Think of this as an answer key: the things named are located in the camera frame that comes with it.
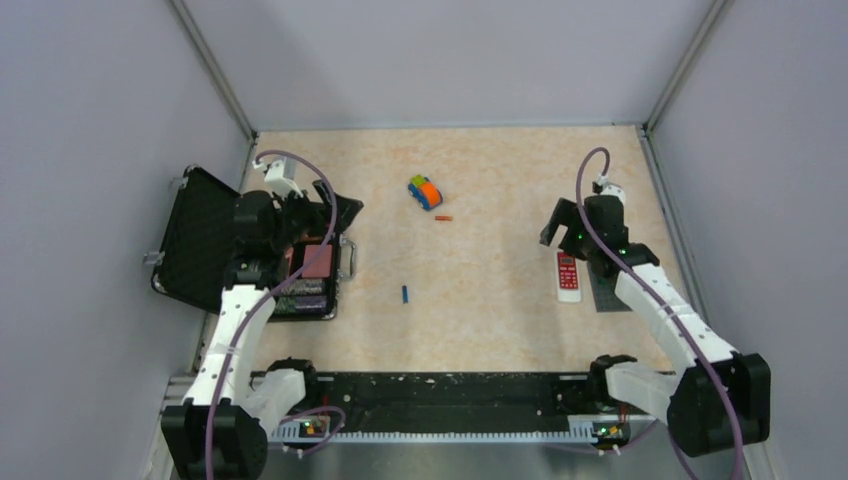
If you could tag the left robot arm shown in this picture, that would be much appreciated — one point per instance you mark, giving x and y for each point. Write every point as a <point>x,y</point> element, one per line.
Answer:
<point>221,428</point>

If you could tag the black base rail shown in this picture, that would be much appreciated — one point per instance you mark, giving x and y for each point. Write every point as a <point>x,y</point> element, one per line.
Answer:
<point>453,408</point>

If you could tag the grey brick baseplate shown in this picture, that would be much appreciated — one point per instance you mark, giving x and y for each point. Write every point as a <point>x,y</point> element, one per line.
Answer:
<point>605,300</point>

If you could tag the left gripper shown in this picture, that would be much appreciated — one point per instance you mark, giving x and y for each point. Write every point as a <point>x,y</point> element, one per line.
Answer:
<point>320,212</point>

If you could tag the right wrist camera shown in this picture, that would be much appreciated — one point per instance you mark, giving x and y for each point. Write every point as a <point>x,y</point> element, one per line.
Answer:
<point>604,186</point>

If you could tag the black open case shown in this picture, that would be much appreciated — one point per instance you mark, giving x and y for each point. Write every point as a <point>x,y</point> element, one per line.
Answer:
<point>217,238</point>

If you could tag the colourful toy car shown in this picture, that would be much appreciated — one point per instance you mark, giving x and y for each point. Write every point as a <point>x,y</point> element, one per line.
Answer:
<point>425,192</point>

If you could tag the white remote control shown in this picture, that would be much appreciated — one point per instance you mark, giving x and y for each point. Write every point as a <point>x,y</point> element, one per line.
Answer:
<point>568,279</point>

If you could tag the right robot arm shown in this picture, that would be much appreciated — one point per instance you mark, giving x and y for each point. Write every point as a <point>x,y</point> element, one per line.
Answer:
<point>714,397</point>

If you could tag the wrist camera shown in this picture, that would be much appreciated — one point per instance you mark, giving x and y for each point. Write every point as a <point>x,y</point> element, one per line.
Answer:
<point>604,186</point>
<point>279,176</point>

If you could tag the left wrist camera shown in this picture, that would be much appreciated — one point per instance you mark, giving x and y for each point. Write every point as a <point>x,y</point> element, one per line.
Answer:
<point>279,176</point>

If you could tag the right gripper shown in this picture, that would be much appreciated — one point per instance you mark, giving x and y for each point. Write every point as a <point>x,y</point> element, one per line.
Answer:
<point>572,215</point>

